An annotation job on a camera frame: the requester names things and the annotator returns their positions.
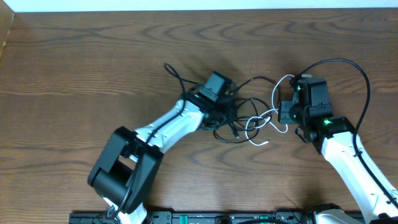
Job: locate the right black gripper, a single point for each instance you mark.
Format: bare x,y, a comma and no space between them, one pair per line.
283,116

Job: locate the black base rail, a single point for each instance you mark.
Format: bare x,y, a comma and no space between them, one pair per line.
164,217

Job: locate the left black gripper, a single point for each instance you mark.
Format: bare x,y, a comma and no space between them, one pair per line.
226,109

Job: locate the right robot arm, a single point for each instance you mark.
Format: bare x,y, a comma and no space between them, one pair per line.
333,137

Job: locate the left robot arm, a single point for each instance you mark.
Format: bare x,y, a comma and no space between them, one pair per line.
126,169

